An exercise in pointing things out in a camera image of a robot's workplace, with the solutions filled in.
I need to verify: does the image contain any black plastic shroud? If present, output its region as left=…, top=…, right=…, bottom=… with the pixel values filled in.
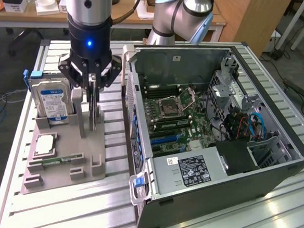
left=213, top=138, right=262, bottom=179

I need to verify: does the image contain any silver CPU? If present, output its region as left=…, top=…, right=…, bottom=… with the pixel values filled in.
left=34, top=134, right=57, bottom=157

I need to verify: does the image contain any perforated metal disk bay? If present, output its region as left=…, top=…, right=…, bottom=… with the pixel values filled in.
left=205, top=67, right=251, bottom=123

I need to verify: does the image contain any open black PC case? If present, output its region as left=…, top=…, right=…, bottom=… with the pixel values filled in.
left=110, top=37, right=304, bottom=228

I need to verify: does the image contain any wooden cabinet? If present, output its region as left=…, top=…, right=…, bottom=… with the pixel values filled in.
left=216, top=0, right=293, bottom=58

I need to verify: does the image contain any black floor box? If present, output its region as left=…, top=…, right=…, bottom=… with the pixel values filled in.
left=270, top=49, right=285, bottom=61

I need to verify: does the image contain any green RAM stick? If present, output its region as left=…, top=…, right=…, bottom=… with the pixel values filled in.
left=41, top=154, right=73, bottom=166

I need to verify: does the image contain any metal socket cover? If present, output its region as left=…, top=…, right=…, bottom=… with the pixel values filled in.
left=178, top=86, right=198, bottom=112

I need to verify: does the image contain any CPU socket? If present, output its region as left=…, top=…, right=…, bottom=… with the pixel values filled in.
left=158, top=96, right=182, bottom=119

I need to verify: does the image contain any white tray with round hollow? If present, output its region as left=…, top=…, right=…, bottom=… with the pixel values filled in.
left=34, top=0, right=61, bottom=17

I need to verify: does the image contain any grey parts rack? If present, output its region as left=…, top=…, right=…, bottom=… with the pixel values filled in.
left=21, top=84, right=112, bottom=200

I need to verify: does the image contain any small white labelled box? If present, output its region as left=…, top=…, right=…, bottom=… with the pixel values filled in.
left=57, top=0, right=70, bottom=12

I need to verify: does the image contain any blue expansion slot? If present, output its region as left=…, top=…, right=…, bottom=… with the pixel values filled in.
left=149, top=134, right=179, bottom=148

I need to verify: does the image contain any white box with black lid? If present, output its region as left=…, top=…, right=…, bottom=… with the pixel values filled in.
left=0, top=0, right=29, bottom=14

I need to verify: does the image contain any green motherboard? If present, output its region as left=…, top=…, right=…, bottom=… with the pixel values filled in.
left=133, top=73, right=224, bottom=162

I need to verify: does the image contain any blue case latch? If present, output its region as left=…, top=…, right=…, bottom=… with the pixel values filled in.
left=133, top=177, right=145, bottom=189

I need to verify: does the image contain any hard disk with blue rails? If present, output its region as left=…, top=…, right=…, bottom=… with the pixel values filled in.
left=19, top=65, right=77, bottom=127

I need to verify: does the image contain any white paper stack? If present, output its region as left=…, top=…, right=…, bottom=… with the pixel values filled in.
left=134, top=0, right=157, bottom=21

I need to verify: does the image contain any grey power supply unit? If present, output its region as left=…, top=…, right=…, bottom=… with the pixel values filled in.
left=150, top=142, right=230, bottom=200

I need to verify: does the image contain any blue wire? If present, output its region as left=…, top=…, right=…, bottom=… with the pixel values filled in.
left=246, top=111, right=269, bottom=140

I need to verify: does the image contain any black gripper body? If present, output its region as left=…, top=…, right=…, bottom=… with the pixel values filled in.
left=64, top=16, right=116, bottom=78

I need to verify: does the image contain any graphics card with metal bracket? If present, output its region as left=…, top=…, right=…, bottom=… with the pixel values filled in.
left=84, top=72, right=104, bottom=135

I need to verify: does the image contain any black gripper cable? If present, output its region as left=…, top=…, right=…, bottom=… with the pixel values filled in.
left=111, top=0, right=145, bottom=27

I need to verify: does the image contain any white metal table frame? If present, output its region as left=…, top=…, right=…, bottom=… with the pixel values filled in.
left=274, top=0, right=304, bottom=70

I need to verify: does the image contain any silver chipset heatsink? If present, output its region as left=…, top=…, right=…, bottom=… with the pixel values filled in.
left=190, top=140, right=205, bottom=151

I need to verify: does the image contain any white box with red button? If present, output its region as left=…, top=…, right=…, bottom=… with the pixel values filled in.
left=267, top=29, right=283, bottom=55

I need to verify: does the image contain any grey disk bay bracket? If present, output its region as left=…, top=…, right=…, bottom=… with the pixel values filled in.
left=244, top=132, right=296, bottom=171

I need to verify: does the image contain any wooden desk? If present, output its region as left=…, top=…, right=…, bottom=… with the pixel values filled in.
left=0, top=0, right=229, bottom=44

